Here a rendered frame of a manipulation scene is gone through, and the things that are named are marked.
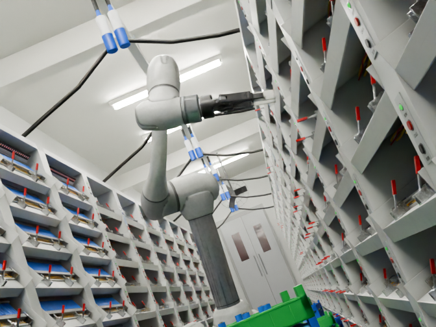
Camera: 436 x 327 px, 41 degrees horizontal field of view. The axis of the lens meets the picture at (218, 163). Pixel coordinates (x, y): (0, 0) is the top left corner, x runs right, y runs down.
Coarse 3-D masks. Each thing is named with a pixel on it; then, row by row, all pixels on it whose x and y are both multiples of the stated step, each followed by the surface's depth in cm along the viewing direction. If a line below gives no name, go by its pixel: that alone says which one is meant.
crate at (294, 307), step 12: (300, 288) 138; (288, 300) 155; (300, 300) 138; (264, 312) 136; (276, 312) 136; (288, 312) 137; (300, 312) 137; (312, 312) 137; (228, 324) 154; (240, 324) 135; (252, 324) 135; (264, 324) 135; (276, 324) 136; (288, 324) 136
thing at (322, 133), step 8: (312, 96) 176; (320, 112) 177; (320, 120) 183; (320, 128) 191; (320, 136) 199; (328, 136) 221; (304, 144) 234; (312, 144) 234; (320, 144) 208; (312, 152) 231; (320, 152) 218
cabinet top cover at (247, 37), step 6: (234, 0) 275; (240, 6) 277; (240, 12) 282; (240, 18) 288; (240, 24) 294; (246, 24) 297; (240, 30) 308; (246, 30) 304; (246, 36) 310; (252, 36) 313; (246, 42) 317; (252, 42) 320
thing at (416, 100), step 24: (360, 0) 96; (384, 0) 96; (408, 0) 95; (384, 24) 95; (384, 72) 98; (432, 72) 92; (408, 96) 92; (432, 96) 91; (432, 120) 91; (432, 144) 90; (432, 168) 95
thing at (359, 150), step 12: (372, 72) 103; (372, 84) 119; (384, 96) 105; (372, 108) 119; (384, 108) 109; (372, 120) 119; (384, 120) 113; (396, 120) 142; (360, 132) 143; (372, 132) 125; (384, 132) 118; (396, 132) 146; (348, 144) 162; (360, 144) 140; (372, 144) 131; (348, 156) 161; (360, 156) 148; (372, 156) 139; (360, 168) 156
